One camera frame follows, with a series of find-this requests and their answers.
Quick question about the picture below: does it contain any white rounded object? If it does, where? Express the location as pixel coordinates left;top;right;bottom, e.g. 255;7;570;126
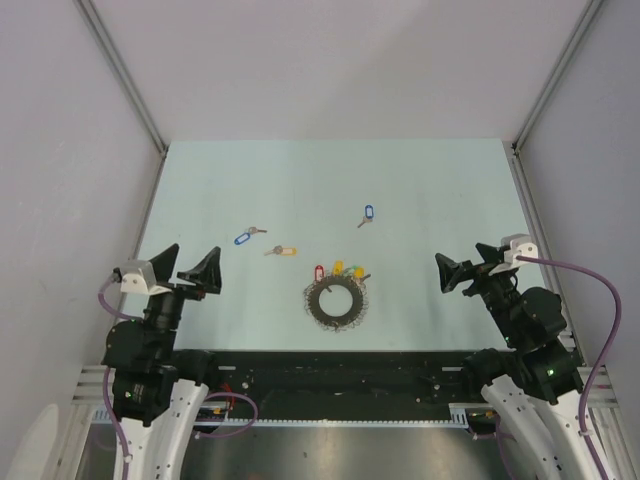
6;403;60;480

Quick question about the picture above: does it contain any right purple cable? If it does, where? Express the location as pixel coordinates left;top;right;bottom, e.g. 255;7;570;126
514;254;623;480

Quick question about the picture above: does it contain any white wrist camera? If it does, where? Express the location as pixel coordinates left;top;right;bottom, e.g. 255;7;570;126
114;260;171;296
489;234;539;276

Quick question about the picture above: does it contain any right aluminium frame post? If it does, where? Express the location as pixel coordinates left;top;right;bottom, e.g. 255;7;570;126
511;0;609;156

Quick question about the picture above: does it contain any aluminium frame post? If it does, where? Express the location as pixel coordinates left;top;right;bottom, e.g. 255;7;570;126
73;0;168;158
511;0;609;156

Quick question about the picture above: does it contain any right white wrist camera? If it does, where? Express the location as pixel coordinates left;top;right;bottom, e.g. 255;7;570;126
489;234;539;276

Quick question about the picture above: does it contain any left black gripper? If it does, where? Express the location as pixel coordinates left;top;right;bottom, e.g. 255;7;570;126
144;242;221;358

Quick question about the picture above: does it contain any key with yellow tag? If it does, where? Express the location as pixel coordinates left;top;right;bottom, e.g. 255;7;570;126
264;245;297;256

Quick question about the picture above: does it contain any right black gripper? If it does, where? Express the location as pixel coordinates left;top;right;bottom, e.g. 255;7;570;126
434;242;520;344

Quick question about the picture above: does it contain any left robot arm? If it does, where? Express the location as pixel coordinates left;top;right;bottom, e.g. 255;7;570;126
98;244;222;479

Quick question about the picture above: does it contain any left aluminium frame post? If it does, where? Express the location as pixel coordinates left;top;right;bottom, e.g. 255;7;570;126
73;0;168;158

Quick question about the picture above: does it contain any key with blue tag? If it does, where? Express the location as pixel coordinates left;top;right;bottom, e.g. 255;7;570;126
358;204;375;228
234;226;267;246

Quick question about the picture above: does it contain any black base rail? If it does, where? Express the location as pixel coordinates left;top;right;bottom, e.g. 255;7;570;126
206;351;482;421

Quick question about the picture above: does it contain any grey cable duct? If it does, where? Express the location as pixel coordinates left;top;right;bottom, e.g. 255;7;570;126
91;407;469;430

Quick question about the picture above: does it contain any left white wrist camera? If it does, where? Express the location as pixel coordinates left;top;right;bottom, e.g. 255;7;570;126
114;260;171;296

